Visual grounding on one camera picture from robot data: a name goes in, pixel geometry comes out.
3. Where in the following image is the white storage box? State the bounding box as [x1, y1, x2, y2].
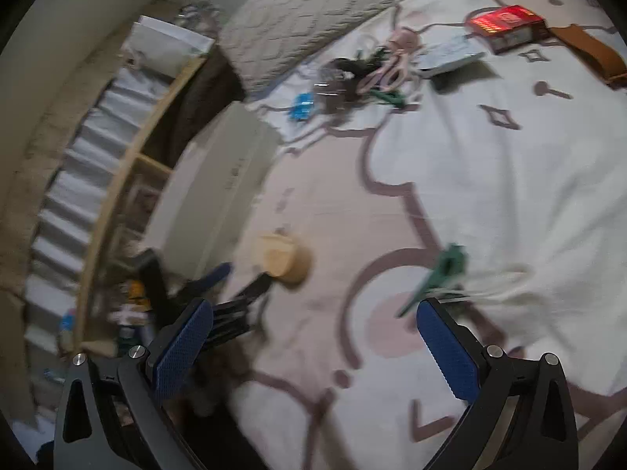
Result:
[147, 100, 282, 280]

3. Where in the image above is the small blue packet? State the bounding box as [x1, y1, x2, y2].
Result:
[289, 93, 317, 121]

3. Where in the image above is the dark brown hair claw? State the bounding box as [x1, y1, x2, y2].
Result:
[313, 56, 363, 113]

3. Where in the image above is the brown blanket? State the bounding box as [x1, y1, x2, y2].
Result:
[147, 54, 246, 167]

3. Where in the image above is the white paper bag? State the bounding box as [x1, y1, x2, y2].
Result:
[120, 14, 216, 79]

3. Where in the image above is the tan round roll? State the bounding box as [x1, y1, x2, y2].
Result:
[251, 234, 313, 285]

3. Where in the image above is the dark green hair clip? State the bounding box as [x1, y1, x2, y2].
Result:
[355, 46, 388, 67]

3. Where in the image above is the clear plastic bag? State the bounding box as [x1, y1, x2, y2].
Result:
[174, 2, 223, 27]

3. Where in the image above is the green clothes peg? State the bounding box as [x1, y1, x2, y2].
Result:
[397, 243, 468, 318]

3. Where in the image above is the beige printed valance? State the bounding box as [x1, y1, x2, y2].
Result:
[0, 0, 170, 304]

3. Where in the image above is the white blue sachet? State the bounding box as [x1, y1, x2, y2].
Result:
[416, 34, 488, 79]

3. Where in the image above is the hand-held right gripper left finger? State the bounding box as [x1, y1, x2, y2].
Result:
[53, 298, 216, 470]

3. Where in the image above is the red box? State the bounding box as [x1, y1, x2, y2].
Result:
[464, 5, 550, 56]

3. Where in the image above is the pink hair claw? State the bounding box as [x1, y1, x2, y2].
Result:
[360, 27, 422, 94]

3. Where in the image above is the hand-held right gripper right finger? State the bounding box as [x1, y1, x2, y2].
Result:
[415, 296, 580, 470]

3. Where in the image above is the white curtain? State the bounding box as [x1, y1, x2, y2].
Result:
[22, 66, 172, 353]

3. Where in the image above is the wooden shelf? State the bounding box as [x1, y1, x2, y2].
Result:
[73, 54, 246, 358]

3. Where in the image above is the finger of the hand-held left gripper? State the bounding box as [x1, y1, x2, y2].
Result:
[206, 273, 274, 348]
[183, 262, 232, 297]

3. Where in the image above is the brown leather case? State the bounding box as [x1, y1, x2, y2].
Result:
[549, 23, 627, 90]

